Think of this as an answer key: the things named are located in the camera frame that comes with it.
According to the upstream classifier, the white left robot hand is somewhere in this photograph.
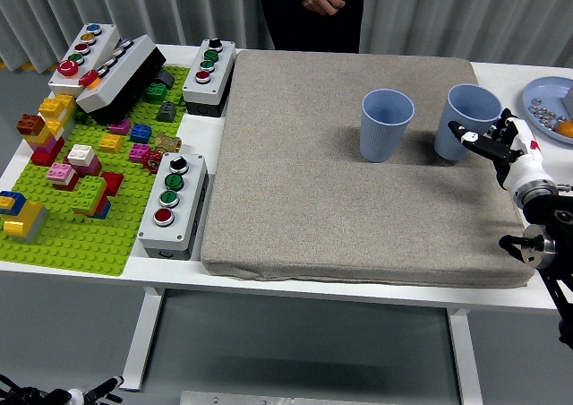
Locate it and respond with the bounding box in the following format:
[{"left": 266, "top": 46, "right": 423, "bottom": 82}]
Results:
[{"left": 44, "top": 375, "right": 125, "bottom": 405}]

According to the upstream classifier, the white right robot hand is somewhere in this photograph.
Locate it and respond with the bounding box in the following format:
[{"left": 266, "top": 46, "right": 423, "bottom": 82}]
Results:
[{"left": 448, "top": 108, "right": 554, "bottom": 192}]

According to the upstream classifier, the blue ribbed plastic cup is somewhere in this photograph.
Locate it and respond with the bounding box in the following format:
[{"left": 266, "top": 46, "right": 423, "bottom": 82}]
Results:
[
  {"left": 360, "top": 88, "right": 415, "bottom": 164},
  {"left": 433, "top": 83, "right": 502, "bottom": 162}
]

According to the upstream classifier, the person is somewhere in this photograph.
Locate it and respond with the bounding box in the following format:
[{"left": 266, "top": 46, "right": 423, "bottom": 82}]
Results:
[{"left": 252, "top": 0, "right": 389, "bottom": 55}]

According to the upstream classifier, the light blue plate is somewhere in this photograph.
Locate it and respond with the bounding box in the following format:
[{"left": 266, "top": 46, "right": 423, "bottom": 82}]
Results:
[{"left": 522, "top": 76, "right": 573, "bottom": 145}]

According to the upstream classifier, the white table leg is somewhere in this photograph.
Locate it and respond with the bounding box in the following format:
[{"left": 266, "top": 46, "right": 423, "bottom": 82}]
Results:
[
  {"left": 119, "top": 286, "right": 165, "bottom": 391},
  {"left": 446, "top": 306, "right": 484, "bottom": 405}
]

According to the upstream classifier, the grey four-button control box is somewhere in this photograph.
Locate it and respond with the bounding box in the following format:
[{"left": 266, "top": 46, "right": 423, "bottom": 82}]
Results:
[
  {"left": 137, "top": 152, "right": 210, "bottom": 261},
  {"left": 182, "top": 38, "right": 237, "bottom": 118}
]

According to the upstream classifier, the grey pleated curtain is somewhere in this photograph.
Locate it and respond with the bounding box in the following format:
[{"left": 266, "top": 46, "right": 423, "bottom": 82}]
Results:
[{"left": 0, "top": 0, "right": 573, "bottom": 73}]

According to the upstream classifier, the green studded baseplate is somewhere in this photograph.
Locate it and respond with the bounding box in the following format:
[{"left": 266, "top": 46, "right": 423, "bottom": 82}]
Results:
[{"left": 0, "top": 65, "right": 192, "bottom": 278}]

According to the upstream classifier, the grey-brown fabric mat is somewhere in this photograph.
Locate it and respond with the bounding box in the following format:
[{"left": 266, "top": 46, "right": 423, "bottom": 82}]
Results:
[{"left": 200, "top": 48, "right": 537, "bottom": 289}]

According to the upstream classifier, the yellow on grey brick stack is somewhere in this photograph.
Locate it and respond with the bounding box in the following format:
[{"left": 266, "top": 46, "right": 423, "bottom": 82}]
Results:
[{"left": 2, "top": 200, "right": 49, "bottom": 244}]

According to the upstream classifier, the green toy brick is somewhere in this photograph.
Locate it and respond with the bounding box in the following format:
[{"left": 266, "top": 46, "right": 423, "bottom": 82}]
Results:
[{"left": 145, "top": 83, "right": 169, "bottom": 104}]

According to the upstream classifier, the dark grey sloped brick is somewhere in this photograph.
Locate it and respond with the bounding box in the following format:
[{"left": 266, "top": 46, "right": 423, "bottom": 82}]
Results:
[{"left": 156, "top": 101, "right": 178, "bottom": 123}]

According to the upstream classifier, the grey control box black base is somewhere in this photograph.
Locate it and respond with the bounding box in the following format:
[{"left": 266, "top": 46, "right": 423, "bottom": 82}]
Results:
[{"left": 75, "top": 34, "right": 167, "bottom": 125}]

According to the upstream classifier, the green orange blue brick stack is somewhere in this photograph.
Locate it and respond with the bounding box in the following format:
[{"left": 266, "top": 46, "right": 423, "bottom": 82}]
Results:
[{"left": 70, "top": 175, "right": 112, "bottom": 220}]

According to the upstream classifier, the blue and yellow brick stack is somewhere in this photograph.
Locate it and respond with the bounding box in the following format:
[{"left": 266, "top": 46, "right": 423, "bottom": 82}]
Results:
[{"left": 0, "top": 190, "right": 27, "bottom": 216}]

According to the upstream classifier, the brass valve red handwheel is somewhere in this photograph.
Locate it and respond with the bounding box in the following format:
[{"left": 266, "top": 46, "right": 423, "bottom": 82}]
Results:
[{"left": 143, "top": 132, "right": 183, "bottom": 172}]

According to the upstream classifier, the red toy brick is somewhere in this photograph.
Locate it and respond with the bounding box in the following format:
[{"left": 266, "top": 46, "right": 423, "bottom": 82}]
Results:
[{"left": 101, "top": 171, "right": 125, "bottom": 196}]

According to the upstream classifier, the grey five-button control box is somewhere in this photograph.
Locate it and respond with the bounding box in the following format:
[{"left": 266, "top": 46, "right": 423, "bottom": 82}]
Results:
[{"left": 47, "top": 22, "right": 122, "bottom": 98}]

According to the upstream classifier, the pink white red brick stack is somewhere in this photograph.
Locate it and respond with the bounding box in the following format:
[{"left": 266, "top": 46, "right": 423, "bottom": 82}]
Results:
[{"left": 47, "top": 161, "right": 81, "bottom": 193}]

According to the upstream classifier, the blue toy brick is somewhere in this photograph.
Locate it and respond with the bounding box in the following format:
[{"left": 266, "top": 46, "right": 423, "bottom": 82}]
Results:
[{"left": 129, "top": 123, "right": 153, "bottom": 144}]

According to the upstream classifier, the white on magenta brick stack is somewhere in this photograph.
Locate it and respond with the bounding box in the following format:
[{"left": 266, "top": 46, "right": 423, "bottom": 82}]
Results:
[{"left": 62, "top": 143, "right": 103, "bottom": 177}]

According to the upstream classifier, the yellow toy brick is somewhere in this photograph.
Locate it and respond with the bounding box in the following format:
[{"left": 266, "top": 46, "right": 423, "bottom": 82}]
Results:
[{"left": 98, "top": 134, "right": 124, "bottom": 154}]

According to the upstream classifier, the multicoloured brick tower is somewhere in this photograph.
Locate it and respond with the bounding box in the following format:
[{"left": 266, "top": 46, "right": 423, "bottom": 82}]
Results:
[{"left": 16, "top": 93, "right": 78, "bottom": 168}]

